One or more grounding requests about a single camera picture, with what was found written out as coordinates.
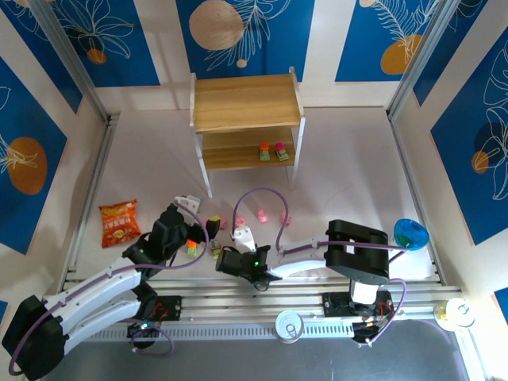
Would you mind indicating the red green truck grey bed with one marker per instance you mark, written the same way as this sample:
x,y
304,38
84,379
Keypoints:
x,y
214,248

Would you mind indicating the pink toy pig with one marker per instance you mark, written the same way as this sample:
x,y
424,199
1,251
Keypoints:
x,y
224,222
239,221
262,216
286,218

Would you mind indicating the green toy truck pink dome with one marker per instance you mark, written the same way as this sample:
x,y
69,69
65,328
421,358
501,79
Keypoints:
x,y
281,152

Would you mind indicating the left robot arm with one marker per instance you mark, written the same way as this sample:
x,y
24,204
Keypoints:
x,y
87,287

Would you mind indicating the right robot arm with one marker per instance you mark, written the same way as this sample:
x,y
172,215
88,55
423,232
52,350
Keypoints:
x,y
357,254

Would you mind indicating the orange snack bag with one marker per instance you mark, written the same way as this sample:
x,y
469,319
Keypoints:
x,y
119,226

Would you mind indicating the silver tin can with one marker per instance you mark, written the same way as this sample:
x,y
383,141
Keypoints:
x,y
289,325

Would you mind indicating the blue translucent bowl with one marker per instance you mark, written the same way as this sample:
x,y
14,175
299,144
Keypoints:
x,y
414,234

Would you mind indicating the white yellow drink can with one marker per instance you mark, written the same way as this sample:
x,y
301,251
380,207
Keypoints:
x,y
456,313

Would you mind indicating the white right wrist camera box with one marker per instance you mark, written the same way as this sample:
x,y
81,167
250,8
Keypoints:
x,y
243,237

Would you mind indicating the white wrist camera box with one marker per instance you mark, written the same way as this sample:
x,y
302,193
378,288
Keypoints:
x,y
243,237
189,203

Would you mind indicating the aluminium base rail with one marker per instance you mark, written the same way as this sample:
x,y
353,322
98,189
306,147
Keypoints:
x,y
238,291

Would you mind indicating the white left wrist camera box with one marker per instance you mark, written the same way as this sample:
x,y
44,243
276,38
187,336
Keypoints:
x,y
189,203

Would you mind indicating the aluminium side rail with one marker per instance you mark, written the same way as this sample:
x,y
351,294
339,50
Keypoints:
x,y
414,198
93,190

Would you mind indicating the wooden shelf with white frame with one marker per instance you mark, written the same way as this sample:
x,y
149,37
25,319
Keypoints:
x,y
246,99

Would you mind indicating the aluminium frame post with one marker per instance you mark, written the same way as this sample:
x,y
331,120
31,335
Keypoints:
x,y
420,59
71,59

